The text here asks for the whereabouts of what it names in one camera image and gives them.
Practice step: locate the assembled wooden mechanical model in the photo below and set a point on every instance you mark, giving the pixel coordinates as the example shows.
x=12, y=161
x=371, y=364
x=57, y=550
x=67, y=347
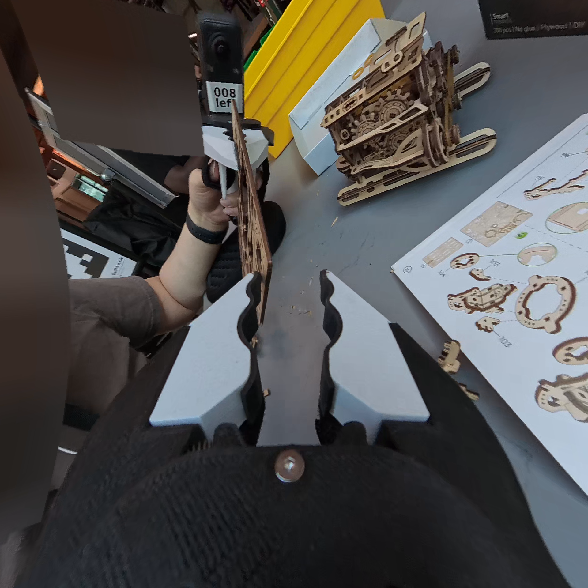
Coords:
x=390, y=119

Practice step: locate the laser-cut wooden parts sheet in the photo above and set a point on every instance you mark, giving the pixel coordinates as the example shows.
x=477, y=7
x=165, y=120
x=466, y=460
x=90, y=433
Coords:
x=239, y=138

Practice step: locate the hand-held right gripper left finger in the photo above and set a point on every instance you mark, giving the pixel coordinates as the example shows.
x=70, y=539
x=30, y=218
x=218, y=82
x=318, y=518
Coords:
x=206, y=376

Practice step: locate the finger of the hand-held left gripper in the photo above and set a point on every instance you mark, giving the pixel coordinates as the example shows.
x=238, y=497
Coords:
x=218, y=147
x=258, y=147

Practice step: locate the black wristband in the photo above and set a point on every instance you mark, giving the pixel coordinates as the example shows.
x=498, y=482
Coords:
x=206, y=234

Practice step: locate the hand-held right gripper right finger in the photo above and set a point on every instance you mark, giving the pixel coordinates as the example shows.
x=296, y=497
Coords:
x=372, y=376

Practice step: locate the grey metal rail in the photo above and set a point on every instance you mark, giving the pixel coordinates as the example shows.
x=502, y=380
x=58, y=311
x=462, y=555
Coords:
x=115, y=174

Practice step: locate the yellow plastic bin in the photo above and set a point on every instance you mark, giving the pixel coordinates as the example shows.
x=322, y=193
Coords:
x=298, y=69

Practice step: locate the white cardboard box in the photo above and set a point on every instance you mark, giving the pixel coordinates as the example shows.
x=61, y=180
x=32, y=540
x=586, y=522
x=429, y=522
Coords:
x=312, y=138

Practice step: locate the person's left hand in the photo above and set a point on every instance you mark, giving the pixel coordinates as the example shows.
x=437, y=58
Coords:
x=204, y=204

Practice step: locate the black-white marker board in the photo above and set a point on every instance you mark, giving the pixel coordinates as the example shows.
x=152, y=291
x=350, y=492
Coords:
x=92, y=257

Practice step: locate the person's left forearm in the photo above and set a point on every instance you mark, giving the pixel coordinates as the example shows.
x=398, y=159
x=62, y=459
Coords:
x=183, y=275

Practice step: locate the black model kit box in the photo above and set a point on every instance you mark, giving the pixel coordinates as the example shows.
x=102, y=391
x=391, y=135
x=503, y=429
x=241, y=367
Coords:
x=533, y=18

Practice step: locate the person's grey shirt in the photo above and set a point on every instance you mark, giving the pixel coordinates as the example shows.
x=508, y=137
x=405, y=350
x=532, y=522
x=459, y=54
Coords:
x=105, y=321

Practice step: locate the black mesh cushion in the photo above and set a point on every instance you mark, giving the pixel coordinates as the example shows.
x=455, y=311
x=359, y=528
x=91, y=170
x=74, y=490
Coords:
x=275, y=229

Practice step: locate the open instruction booklet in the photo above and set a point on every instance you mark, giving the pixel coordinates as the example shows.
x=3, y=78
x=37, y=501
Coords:
x=427, y=285

